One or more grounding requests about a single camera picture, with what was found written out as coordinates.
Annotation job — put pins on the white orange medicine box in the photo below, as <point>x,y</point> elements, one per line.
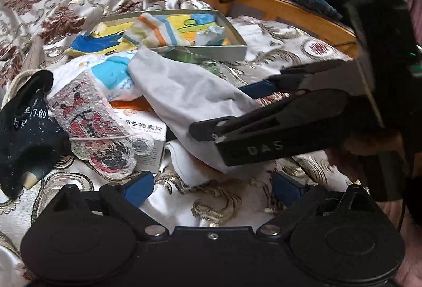
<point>145,135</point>

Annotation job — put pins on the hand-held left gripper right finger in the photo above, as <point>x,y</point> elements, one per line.
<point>287,187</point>

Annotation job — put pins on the grey cloth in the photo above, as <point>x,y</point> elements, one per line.
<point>184,92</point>

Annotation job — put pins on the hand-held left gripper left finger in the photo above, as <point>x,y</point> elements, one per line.
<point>140,188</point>

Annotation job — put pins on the grey shallow box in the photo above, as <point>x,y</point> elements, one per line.
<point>214,51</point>

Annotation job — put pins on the black sock with white print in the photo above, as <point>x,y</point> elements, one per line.
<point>29,142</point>

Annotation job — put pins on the person's right forearm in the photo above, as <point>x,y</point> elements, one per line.
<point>413,250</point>

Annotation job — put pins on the striped sock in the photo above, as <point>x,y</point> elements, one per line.
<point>155,29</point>

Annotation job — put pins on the floral satin bedspread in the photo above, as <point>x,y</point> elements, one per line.
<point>49,10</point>

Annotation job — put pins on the bubble-wrapped red patterned socks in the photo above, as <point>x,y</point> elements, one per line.
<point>85,115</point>

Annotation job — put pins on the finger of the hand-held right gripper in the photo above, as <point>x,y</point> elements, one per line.
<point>257,88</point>
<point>263,128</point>

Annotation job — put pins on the white cloth with blue print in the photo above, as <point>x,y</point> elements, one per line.
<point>108,76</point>

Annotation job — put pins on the crumpled light blue cloth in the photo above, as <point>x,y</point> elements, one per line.
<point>211,36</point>

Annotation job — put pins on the wooden bed frame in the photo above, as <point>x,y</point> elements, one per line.
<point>290,13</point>

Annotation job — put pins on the blue yellow printed cloth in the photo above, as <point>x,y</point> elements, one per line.
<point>92,43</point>

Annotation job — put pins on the green transparent plastic wrapper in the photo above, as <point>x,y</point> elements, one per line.
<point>184,58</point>

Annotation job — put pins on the person's right hand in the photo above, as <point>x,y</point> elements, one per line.
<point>372,145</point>

